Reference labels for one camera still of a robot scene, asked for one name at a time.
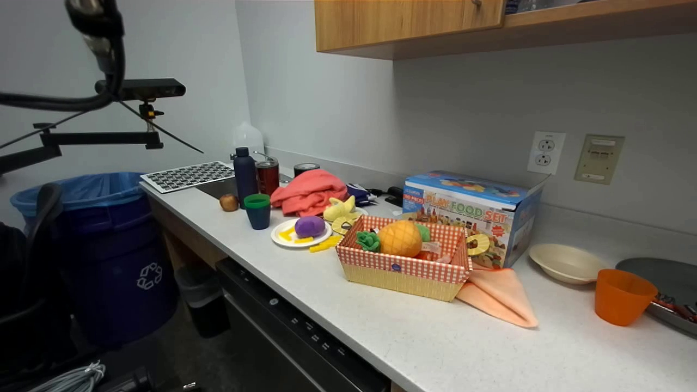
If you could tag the pineapple plush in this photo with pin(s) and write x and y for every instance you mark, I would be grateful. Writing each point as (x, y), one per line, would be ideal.
(395, 238)

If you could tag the yellow plush toy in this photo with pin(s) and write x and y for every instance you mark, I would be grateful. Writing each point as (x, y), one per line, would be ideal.
(341, 217)

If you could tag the purple plush toy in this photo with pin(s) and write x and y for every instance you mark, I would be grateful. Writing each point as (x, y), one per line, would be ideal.
(311, 227)

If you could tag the green plush toy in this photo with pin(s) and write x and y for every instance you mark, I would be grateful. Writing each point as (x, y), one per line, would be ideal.
(425, 234)

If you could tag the red checkered basket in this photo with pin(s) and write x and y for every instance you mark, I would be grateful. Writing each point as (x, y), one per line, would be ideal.
(436, 274)

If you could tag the brown round toy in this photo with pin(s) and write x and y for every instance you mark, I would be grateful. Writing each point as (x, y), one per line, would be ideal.
(230, 203)

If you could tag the pineapple slice toy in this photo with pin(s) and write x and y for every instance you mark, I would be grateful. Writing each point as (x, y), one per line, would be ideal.
(478, 244)

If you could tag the blue play food box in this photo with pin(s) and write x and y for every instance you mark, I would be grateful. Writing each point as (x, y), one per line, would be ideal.
(478, 205)

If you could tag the wooden upper cabinet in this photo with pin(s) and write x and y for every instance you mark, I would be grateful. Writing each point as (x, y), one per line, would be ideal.
(411, 30)

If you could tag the pink red cloth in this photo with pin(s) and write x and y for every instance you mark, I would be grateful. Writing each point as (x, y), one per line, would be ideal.
(308, 194)

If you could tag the white plate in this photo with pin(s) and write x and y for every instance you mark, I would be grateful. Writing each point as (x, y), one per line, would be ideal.
(287, 237)

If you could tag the green blue cup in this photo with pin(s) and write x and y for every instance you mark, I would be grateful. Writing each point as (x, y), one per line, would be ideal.
(258, 209)

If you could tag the white dish rack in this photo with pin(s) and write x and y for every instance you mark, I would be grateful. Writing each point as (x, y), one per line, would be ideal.
(184, 177)

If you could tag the black dishwasher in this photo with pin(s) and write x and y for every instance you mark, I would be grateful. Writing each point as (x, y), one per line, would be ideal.
(279, 349)

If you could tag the orange napkin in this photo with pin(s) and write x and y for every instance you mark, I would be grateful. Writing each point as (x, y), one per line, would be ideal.
(499, 294)

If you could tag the cream bowl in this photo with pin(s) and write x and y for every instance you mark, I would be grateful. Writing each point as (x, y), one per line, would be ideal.
(567, 265)

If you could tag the blue recycling bin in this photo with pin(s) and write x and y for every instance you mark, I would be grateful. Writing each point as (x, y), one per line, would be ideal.
(110, 257)

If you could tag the orange cup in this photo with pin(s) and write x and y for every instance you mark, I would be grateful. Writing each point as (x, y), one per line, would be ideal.
(621, 298)

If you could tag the grey plate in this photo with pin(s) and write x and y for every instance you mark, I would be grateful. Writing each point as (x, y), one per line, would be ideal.
(676, 291)

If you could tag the black chair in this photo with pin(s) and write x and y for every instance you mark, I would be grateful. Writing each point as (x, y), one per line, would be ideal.
(33, 317)

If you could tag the white wall outlet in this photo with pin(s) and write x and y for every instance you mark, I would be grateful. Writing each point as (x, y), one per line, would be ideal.
(545, 153)

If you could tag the black camera on stand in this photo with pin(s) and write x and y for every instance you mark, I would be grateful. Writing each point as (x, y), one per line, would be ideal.
(149, 91)

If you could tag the beige wall plate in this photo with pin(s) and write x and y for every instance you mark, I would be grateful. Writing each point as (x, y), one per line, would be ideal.
(599, 158)

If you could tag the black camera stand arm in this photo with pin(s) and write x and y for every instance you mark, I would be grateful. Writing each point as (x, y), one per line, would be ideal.
(53, 143)

